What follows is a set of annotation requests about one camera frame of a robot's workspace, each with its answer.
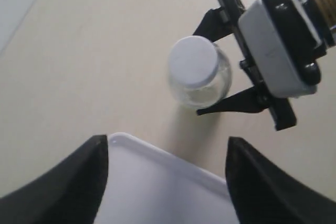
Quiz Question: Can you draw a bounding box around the white plastic tray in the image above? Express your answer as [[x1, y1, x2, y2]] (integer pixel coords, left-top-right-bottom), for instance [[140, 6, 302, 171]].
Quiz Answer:
[[95, 133, 238, 223]]

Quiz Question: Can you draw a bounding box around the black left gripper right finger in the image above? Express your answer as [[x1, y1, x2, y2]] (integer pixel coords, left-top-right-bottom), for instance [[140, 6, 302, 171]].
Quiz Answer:
[[225, 136, 335, 223]]

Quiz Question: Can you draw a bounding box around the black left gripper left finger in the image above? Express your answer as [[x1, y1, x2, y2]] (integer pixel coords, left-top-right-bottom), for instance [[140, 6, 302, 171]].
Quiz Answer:
[[1, 135, 108, 223]]

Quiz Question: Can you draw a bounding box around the white bottle cap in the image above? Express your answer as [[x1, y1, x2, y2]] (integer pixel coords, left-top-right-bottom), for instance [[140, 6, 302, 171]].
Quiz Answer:
[[168, 36, 219, 89]]

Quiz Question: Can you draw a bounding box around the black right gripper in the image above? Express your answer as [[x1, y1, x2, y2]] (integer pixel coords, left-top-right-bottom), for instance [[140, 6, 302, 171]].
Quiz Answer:
[[193, 0, 297, 131]]

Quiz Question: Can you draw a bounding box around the clear plastic drink bottle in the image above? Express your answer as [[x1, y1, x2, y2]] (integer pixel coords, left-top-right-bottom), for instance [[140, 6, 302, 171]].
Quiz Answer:
[[167, 43, 232, 110]]

